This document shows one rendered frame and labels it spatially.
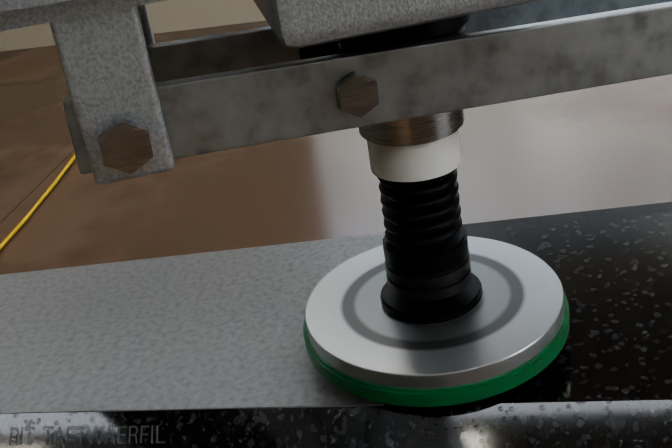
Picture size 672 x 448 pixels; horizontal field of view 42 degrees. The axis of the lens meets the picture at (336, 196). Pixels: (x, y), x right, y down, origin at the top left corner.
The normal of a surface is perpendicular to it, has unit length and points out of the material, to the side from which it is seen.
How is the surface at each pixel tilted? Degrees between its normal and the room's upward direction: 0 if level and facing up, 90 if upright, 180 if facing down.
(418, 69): 90
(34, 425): 45
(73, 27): 90
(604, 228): 0
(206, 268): 0
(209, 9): 90
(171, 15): 90
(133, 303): 0
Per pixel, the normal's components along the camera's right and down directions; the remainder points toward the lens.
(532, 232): -0.15, -0.90
